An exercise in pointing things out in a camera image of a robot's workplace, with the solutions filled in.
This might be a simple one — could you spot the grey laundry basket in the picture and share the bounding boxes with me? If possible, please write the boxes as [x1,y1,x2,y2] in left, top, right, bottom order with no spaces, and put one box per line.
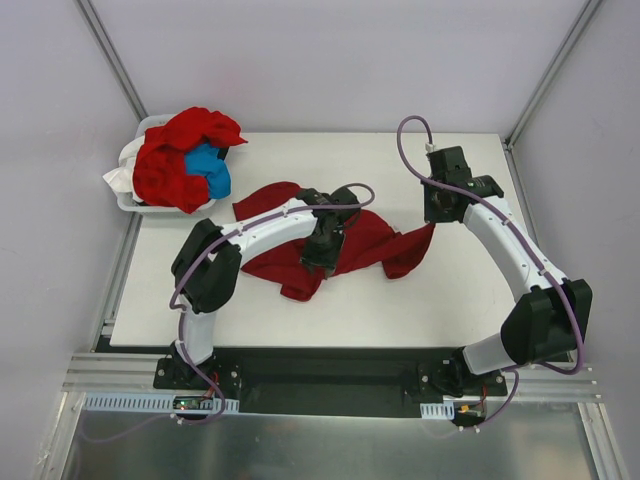
[103,107,246,214]

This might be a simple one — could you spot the right grey cable duct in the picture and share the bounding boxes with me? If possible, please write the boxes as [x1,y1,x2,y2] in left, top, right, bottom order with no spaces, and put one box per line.
[420,401,455,421]

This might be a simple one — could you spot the white t shirt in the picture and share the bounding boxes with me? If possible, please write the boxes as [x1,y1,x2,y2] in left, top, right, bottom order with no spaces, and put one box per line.
[102,135,145,194]

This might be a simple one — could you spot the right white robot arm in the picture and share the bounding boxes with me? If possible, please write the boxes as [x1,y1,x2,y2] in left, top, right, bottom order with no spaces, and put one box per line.
[422,146,593,397]

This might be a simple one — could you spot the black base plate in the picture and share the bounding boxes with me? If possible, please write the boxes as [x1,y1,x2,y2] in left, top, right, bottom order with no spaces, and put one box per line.
[153,347,507,418]

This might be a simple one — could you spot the aluminium rail frame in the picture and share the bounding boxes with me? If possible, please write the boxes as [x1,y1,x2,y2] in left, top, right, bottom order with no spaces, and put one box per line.
[61,352,604,403]

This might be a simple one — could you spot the left grey cable duct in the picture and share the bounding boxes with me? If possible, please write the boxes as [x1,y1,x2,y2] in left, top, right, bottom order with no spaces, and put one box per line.
[84,393,240,415]

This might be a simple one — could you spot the grey cable duct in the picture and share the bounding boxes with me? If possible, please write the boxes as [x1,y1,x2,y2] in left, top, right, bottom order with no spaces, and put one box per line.
[420,401,455,421]
[84,393,240,415]

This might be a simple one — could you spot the dark red t shirt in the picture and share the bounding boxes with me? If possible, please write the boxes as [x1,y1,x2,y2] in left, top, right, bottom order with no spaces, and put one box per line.
[233,181,435,302]

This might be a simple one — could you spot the bright red t shirt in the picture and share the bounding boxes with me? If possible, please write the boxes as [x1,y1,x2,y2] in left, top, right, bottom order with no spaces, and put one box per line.
[133,107,246,214]

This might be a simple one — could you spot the blue t shirt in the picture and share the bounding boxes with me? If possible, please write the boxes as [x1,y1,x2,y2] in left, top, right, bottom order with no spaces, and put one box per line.
[185,143,232,200]

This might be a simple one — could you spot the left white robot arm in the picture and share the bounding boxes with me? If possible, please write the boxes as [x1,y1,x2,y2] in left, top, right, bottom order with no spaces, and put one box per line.
[169,184,364,389]

